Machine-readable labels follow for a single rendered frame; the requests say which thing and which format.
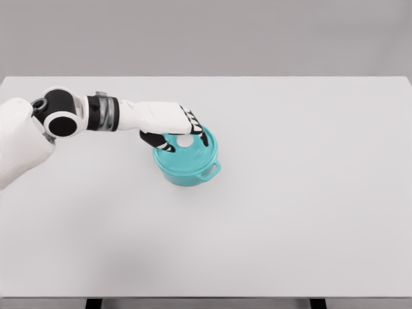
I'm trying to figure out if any teal pot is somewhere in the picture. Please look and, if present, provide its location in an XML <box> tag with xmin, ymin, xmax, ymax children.
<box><xmin>153</xmin><ymin>141</ymin><xmax>222</xmax><ymax>187</ymax></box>

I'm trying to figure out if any teal pot lid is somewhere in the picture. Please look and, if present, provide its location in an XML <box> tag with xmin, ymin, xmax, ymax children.
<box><xmin>153</xmin><ymin>124</ymin><xmax>218</xmax><ymax>171</ymax></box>

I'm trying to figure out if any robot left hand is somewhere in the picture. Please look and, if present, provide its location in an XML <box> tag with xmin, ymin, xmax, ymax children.
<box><xmin>138</xmin><ymin>101</ymin><xmax>210</xmax><ymax>153</ymax></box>

